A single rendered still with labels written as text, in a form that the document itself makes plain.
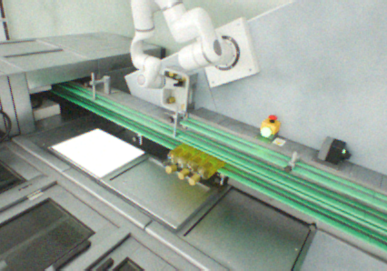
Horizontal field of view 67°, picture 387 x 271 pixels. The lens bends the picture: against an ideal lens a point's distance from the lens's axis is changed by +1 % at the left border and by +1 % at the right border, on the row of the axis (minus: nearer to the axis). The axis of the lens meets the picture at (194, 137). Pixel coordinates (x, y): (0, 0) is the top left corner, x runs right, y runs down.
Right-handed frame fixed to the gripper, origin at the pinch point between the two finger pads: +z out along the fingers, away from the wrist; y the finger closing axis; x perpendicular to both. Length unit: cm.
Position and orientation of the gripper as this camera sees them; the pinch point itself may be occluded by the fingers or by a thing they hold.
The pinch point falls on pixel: (176, 83)
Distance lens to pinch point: 160.6
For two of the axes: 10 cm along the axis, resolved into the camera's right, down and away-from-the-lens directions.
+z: 5.2, -1.1, 8.5
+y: 8.1, 3.7, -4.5
